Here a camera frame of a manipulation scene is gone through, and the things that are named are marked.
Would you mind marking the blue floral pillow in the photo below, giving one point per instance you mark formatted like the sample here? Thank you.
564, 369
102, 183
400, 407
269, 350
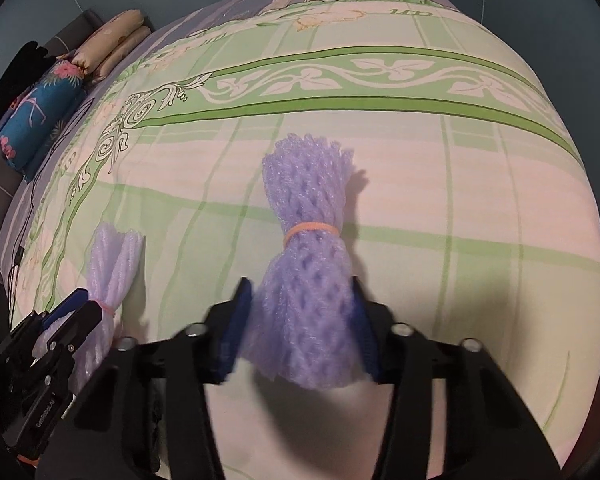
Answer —
31, 130

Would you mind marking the grey striped bed mattress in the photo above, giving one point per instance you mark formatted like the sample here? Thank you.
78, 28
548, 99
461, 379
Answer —
260, 10

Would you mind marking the black clothing pile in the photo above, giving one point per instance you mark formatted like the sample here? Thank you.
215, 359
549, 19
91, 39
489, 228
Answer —
29, 64

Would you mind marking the purple foam net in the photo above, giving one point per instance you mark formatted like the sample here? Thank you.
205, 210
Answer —
299, 327
111, 272

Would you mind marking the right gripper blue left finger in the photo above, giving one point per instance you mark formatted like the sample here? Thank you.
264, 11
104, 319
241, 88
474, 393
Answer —
201, 354

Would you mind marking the green floral quilt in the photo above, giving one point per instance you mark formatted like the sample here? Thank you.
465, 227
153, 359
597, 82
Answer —
395, 141

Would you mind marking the beige folded blanket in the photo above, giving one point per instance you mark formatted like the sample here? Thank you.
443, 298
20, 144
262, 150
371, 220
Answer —
110, 44

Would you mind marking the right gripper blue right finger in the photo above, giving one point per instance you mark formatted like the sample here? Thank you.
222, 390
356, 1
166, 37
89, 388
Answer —
489, 431

